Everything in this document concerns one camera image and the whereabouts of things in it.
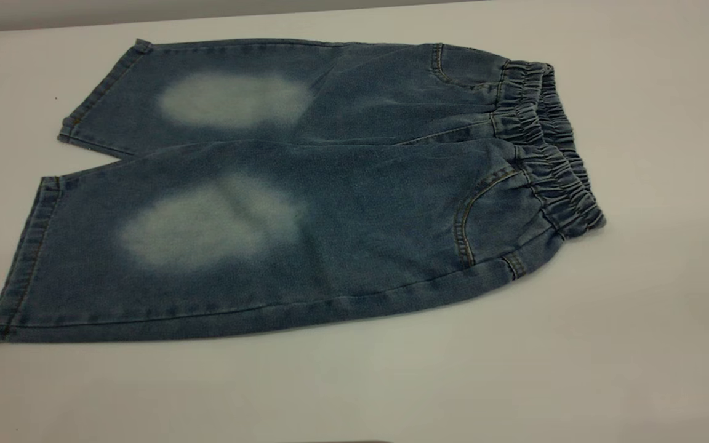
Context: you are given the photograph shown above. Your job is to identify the blue denim pants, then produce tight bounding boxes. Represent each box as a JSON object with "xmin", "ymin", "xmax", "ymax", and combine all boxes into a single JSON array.
[{"xmin": 0, "ymin": 38, "xmax": 606, "ymax": 343}]

